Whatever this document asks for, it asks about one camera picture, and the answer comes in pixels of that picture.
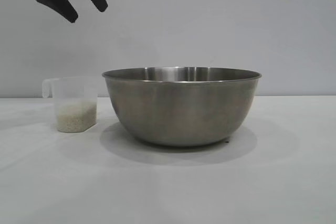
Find clear plastic measuring cup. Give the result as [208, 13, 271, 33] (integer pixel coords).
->
[42, 76, 98, 132]

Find white rice grains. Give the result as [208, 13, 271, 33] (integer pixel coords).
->
[57, 101, 97, 132]

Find stainless steel mixing bowl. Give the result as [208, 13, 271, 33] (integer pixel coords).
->
[101, 66, 263, 147]

